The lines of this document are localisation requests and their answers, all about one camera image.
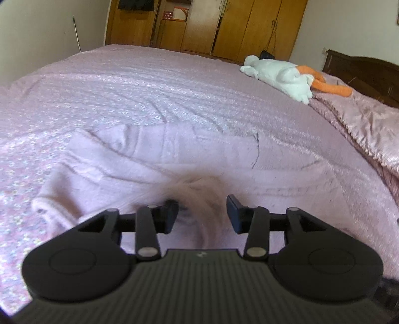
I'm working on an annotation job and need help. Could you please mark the dark hanging cloth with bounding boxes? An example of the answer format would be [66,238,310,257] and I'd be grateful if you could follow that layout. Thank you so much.
[117,0,155,11]

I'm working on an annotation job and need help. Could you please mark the dark wooden headboard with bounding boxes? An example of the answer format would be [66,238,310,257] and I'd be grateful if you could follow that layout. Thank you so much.
[322,49,399,109]

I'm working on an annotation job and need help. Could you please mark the pink bedspread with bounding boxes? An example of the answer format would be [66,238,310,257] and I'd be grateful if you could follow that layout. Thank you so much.
[0,44,399,312]

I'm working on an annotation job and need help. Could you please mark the grey pole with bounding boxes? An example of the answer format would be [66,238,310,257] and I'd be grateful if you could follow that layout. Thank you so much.
[72,16,82,52]

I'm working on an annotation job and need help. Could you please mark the pink satin quilt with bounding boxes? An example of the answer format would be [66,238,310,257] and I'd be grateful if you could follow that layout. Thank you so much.
[308,72,399,197]

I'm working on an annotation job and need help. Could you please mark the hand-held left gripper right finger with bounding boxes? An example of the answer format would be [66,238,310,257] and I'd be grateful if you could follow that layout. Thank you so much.
[226,194,321,259]

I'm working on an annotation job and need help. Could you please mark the white plush duck toy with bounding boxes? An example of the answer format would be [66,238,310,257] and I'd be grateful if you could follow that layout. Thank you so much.
[240,55,353,105]

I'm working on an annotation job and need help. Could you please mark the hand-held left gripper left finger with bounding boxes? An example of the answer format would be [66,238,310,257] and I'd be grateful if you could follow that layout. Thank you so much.
[78,199,179,260]

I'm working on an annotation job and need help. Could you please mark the pink knitted sweater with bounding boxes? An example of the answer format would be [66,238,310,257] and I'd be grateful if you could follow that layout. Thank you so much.
[31,122,399,278]

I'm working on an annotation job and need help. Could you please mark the wooden wardrobe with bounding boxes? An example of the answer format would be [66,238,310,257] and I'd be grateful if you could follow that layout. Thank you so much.
[105,0,308,64]

